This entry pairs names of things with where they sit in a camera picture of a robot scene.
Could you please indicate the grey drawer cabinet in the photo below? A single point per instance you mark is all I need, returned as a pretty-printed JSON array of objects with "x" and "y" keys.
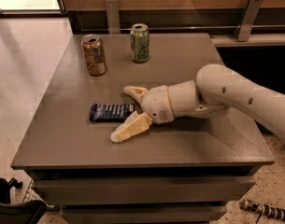
[{"x": 184, "y": 171}]

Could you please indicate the wire mesh basket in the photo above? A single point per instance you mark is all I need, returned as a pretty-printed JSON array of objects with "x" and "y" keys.
[{"x": 30, "y": 194}]

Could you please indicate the brown soda can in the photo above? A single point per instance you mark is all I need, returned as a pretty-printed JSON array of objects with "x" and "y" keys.
[{"x": 94, "y": 54}]

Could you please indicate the right metal wall bracket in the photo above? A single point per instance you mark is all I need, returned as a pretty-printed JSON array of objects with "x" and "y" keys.
[{"x": 243, "y": 29}]

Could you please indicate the metal wall bracket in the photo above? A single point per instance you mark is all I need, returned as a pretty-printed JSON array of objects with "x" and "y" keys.
[
  {"x": 243, "y": 29},
  {"x": 113, "y": 16}
]

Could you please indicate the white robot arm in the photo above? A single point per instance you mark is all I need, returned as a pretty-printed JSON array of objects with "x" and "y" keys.
[{"x": 214, "y": 89}]

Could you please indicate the green soda can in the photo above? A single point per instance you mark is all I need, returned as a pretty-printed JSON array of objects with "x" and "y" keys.
[{"x": 140, "y": 40}]

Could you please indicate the blue rxbar blueberry wrapper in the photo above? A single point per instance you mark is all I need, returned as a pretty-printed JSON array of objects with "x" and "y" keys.
[{"x": 108, "y": 113}]

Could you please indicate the black white striped tool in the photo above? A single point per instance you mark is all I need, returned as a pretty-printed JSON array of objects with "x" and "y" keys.
[{"x": 263, "y": 209}]

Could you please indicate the black chair base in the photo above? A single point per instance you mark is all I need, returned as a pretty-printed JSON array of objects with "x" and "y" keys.
[{"x": 18, "y": 213}]

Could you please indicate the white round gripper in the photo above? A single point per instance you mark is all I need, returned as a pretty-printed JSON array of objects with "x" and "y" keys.
[{"x": 155, "y": 104}]

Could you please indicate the left metal wall bracket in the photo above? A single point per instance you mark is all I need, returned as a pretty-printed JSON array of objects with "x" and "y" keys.
[{"x": 113, "y": 16}]

